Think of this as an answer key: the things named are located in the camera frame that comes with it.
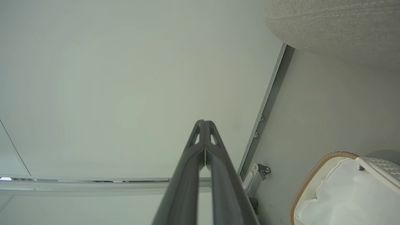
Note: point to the grey partition base rail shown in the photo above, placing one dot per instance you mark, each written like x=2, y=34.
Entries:
x=265, y=115

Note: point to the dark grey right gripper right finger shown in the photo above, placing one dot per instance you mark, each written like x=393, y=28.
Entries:
x=228, y=193

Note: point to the grey fabric sofa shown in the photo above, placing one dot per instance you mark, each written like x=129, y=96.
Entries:
x=337, y=25

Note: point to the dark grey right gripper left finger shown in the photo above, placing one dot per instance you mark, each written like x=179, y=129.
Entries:
x=184, y=187

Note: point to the white fabric basket liner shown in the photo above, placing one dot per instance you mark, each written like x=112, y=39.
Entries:
x=343, y=200

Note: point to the white laundry basket brown rim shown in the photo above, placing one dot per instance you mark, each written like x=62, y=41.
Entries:
x=386, y=167

